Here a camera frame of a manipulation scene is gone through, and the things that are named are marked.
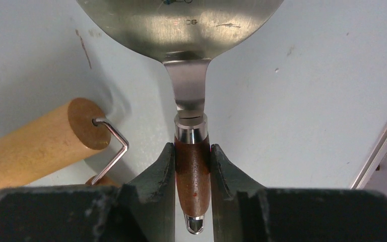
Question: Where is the metal scraper with wooden handle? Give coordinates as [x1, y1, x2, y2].
[79, 1, 282, 234]

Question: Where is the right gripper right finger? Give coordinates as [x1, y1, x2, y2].
[210, 144, 387, 241]

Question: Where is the wooden dough roller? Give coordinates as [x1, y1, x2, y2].
[0, 98, 129, 189]

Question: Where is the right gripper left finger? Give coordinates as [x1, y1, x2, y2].
[0, 143, 175, 241]

